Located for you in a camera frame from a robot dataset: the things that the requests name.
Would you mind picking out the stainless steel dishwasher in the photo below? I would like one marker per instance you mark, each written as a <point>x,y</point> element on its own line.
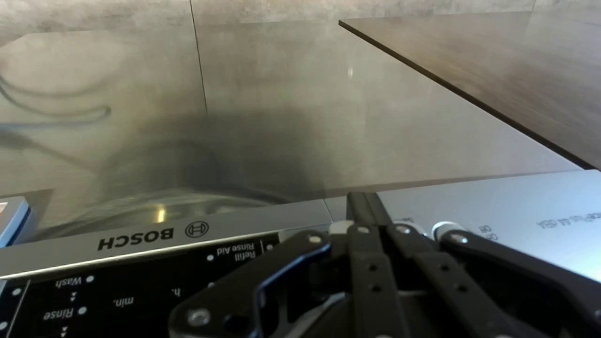
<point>282,125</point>

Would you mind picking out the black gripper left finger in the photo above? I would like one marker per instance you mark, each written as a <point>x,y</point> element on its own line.
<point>301,294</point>

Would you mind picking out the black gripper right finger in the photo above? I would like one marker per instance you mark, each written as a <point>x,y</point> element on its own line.
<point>488,289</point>

